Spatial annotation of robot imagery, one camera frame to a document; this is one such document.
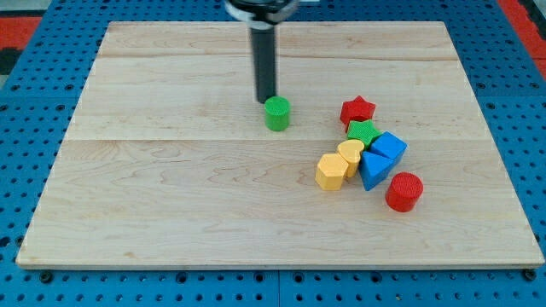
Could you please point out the green cylinder block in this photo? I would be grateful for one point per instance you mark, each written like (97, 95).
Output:
(277, 113)

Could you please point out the green star block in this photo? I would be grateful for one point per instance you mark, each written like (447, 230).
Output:
(364, 131)

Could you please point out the red cylinder block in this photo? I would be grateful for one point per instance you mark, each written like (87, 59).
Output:
(404, 192)

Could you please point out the blue triangle block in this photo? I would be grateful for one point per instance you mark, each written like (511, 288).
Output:
(373, 169)

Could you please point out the blue cube block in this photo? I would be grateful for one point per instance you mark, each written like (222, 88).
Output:
(389, 146)

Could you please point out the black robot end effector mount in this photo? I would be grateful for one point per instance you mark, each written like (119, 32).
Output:
(254, 12)

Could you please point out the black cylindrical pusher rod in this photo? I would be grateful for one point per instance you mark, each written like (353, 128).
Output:
(263, 44)

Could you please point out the red star block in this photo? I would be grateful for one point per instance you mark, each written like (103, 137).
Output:
(357, 109)

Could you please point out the yellow heart block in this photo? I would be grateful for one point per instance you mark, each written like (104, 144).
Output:
(351, 151)

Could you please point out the yellow hexagon block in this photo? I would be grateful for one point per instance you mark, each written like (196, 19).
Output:
(331, 171)

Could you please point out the light wooden board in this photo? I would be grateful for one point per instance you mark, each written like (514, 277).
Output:
(167, 163)

